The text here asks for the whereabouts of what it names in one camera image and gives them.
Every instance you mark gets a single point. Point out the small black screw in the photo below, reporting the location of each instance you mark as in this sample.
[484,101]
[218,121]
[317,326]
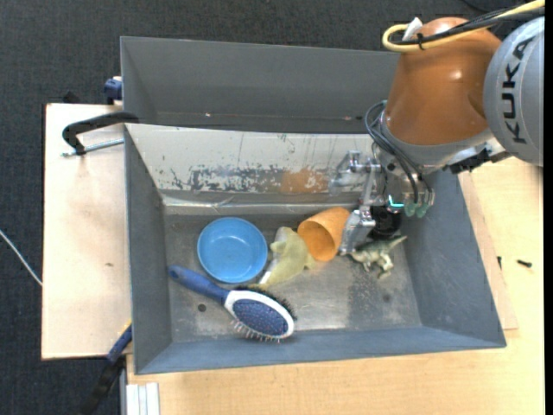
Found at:
[525,263]

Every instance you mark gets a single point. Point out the blue bowl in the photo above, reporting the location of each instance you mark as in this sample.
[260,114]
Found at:
[232,250]

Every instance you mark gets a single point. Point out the blue and white hairbrush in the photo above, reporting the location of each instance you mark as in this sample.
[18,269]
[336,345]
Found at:
[259,314]

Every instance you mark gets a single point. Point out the black cylinder on white bracket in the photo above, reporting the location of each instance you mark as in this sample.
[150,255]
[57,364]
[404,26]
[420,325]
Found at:
[384,221]

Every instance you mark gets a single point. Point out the grey-green toy dinosaur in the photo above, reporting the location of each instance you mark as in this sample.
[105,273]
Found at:
[376,255]

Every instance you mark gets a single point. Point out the pale yellow cloth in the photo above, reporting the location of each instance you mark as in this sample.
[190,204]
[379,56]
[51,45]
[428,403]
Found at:
[291,255]

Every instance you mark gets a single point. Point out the orange cup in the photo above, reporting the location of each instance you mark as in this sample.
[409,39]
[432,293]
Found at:
[323,234]

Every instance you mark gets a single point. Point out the grey metal bin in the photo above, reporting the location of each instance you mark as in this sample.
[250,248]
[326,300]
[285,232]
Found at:
[276,84]

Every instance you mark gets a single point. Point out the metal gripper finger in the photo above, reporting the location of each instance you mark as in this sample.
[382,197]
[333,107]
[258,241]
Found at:
[345,175]
[356,229]

